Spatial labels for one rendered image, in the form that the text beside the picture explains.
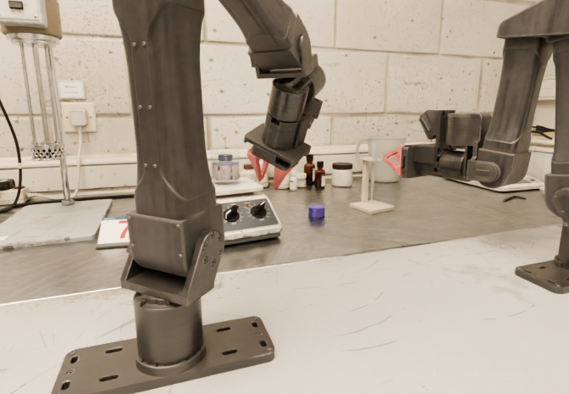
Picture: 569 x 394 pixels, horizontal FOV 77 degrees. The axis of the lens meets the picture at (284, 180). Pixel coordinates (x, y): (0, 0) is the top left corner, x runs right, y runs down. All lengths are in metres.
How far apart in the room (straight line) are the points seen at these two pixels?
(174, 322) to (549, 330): 0.41
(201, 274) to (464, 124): 0.55
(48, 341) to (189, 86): 0.32
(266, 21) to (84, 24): 0.83
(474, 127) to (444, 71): 0.90
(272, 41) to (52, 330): 0.43
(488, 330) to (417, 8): 1.25
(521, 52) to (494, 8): 1.12
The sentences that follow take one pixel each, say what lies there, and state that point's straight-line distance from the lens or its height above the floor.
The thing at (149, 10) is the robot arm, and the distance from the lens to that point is 0.33.
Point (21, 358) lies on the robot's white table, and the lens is 0.49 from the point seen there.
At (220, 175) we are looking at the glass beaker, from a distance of 0.76.
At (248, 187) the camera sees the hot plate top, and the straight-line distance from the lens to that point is 0.75.
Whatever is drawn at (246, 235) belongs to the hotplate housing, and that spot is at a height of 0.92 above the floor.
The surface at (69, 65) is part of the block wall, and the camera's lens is 1.23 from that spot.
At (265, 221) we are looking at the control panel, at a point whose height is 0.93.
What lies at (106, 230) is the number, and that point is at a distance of 0.77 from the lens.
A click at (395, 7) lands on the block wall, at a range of 1.51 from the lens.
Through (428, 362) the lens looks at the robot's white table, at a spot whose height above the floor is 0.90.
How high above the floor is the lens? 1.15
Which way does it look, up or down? 11 degrees down
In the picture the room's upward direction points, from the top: straight up
